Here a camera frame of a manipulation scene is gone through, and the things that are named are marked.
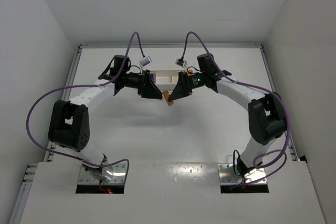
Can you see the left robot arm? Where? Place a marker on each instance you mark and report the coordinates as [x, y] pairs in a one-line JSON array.
[[69, 126]]

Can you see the metal base plate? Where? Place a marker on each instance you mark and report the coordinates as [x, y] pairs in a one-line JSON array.
[[227, 177], [112, 175]]

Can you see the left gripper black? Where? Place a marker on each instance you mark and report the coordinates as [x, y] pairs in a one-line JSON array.
[[143, 83]]

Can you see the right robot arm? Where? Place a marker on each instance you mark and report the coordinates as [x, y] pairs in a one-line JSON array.
[[267, 118]]

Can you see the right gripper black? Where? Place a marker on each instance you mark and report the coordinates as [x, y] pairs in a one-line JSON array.
[[185, 83]]

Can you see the yellow oval orange-pattern lego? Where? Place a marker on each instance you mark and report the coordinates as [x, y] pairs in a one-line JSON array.
[[189, 72]]

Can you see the back aluminium frame rail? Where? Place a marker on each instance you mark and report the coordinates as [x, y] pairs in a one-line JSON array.
[[173, 45]]

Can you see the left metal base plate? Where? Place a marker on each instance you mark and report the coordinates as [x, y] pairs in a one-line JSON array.
[[112, 175]]

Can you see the white three-compartment tray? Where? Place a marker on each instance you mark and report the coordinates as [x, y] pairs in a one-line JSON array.
[[166, 79]]

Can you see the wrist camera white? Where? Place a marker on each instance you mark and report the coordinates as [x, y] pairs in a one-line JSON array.
[[145, 61], [181, 62]]

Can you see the left aluminium frame rail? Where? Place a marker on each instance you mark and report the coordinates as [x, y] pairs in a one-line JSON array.
[[39, 122]]

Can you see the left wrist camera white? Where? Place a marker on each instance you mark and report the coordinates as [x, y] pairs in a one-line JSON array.
[[145, 61]]

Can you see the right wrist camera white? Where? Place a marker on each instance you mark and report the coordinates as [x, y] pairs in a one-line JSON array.
[[181, 62]]

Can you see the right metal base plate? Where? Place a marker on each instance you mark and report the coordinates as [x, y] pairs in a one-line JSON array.
[[227, 177]]

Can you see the brown lego brick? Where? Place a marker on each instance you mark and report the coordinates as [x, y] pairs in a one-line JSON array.
[[166, 95]]

